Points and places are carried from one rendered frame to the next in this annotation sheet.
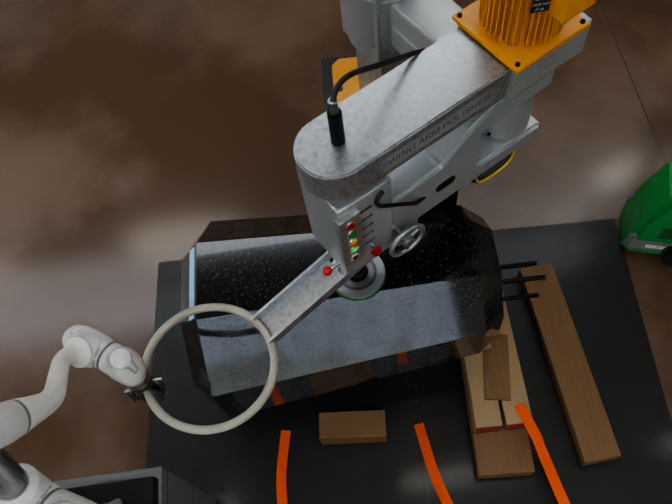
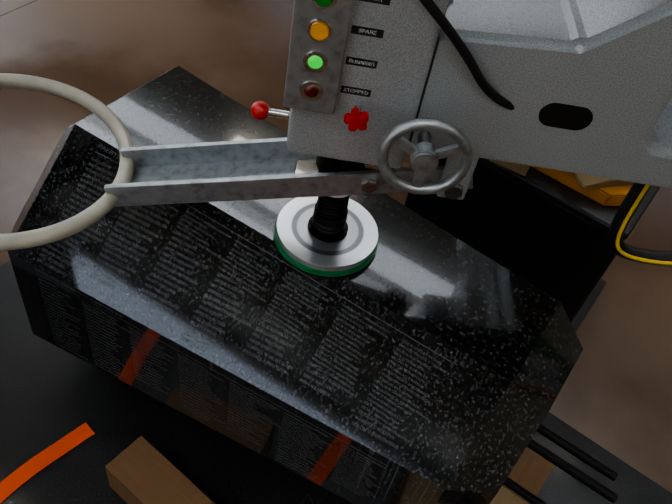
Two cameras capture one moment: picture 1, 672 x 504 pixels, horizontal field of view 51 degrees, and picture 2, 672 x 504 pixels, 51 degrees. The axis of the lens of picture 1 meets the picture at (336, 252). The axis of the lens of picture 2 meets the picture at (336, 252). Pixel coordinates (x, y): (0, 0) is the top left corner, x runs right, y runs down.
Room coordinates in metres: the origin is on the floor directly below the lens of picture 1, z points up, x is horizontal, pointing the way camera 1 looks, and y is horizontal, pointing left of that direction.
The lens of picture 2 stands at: (0.22, -0.46, 1.90)
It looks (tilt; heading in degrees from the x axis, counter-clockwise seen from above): 47 degrees down; 21
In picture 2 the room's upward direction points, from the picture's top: 12 degrees clockwise
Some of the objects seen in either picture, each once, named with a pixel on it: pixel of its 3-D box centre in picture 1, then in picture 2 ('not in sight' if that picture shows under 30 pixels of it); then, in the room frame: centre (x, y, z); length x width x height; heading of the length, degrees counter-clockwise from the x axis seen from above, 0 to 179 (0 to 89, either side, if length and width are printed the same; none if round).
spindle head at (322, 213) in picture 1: (367, 196); (416, 32); (1.19, -0.14, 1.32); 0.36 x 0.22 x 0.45; 116
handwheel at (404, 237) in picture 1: (400, 233); (424, 143); (1.10, -0.23, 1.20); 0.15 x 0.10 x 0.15; 116
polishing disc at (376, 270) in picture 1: (357, 272); (327, 230); (1.15, -0.06, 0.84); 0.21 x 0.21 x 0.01
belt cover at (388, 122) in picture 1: (436, 95); not in sight; (1.31, -0.38, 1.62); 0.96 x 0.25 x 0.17; 116
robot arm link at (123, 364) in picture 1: (122, 363); not in sight; (0.84, 0.74, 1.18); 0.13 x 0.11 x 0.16; 51
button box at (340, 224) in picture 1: (350, 238); (320, 24); (1.02, -0.05, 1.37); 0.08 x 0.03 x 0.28; 116
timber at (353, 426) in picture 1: (353, 427); (164, 497); (0.76, 0.08, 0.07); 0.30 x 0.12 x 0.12; 82
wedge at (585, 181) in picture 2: not in sight; (610, 166); (1.84, -0.52, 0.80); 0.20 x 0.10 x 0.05; 135
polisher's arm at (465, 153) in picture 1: (445, 152); (604, 78); (1.31, -0.42, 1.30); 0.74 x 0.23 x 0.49; 116
